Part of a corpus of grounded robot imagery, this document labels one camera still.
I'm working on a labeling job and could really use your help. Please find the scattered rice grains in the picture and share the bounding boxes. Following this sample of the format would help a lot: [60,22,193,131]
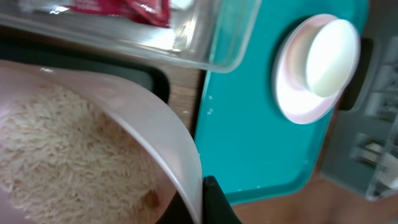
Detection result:
[1,85,157,223]

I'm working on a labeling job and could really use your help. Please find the clear plastic bin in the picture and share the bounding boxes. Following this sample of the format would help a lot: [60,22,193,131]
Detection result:
[1,0,262,73]

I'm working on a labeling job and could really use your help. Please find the teal serving tray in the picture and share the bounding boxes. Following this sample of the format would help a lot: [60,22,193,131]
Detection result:
[195,0,369,204]

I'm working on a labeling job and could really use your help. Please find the red foil wrapper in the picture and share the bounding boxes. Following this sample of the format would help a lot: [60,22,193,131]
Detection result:
[68,0,171,28]

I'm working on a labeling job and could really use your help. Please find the white bowl with residue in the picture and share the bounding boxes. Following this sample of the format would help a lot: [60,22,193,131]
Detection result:
[1,60,203,223]

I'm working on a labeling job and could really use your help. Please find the grey dishwasher rack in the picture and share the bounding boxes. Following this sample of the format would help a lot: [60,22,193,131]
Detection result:
[320,0,397,201]

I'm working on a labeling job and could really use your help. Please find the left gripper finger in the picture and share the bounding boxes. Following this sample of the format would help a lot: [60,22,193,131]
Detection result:
[156,176,242,224]

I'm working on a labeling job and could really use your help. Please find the white round plate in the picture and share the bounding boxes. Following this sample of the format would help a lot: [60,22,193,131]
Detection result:
[272,14,342,124]

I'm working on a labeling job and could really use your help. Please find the white bowl with food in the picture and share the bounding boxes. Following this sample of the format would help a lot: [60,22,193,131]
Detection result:
[305,19,360,98]

